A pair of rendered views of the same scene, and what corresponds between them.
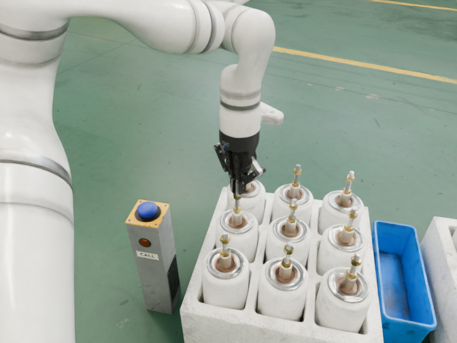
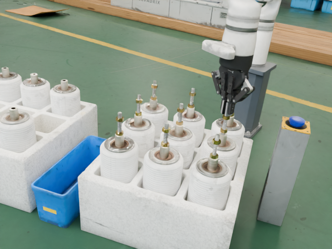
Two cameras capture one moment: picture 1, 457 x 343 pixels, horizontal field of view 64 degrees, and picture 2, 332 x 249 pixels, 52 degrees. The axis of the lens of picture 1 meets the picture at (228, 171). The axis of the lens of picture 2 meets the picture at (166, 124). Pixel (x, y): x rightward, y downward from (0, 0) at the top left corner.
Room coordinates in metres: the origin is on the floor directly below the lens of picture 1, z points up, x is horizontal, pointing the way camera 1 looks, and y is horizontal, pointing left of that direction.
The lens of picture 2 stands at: (1.35, -0.11, 0.70)
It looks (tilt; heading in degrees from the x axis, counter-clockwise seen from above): 28 degrees down; 184
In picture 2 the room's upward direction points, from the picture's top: 5 degrees clockwise
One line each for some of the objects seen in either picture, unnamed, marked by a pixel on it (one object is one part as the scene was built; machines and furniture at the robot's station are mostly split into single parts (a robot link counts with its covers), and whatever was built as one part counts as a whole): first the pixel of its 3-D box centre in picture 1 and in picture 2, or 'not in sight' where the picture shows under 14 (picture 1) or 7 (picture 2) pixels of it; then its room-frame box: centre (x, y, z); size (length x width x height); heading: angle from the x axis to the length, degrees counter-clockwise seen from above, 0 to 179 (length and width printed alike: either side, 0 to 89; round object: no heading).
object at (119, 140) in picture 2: (345, 197); (119, 140); (0.64, -0.27, 0.26); 0.02 x 0.02 x 0.03
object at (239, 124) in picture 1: (247, 108); (233, 38); (0.59, -0.03, 0.53); 0.11 x 0.09 x 0.06; 131
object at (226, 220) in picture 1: (237, 221); (221, 143); (0.58, -0.02, 0.25); 0.08 x 0.08 x 0.01
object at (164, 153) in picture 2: (294, 190); (164, 150); (0.67, -0.16, 0.26); 0.02 x 0.02 x 0.03
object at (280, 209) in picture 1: (290, 220); (161, 185); (0.67, -0.16, 0.16); 0.10 x 0.10 x 0.18
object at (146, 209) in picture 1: (147, 210); (296, 122); (0.54, 0.17, 0.32); 0.04 x 0.04 x 0.02
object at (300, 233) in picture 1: (290, 229); (178, 133); (0.55, -0.13, 0.25); 0.08 x 0.08 x 0.01
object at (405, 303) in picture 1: (394, 281); (79, 177); (0.56, -0.42, 0.06); 0.30 x 0.11 x 0.12; 167
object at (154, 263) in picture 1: (157, 262); (281, 174); (0.54, 0.17, 0.16); 0.07 x 0.07 x 0.31; 78
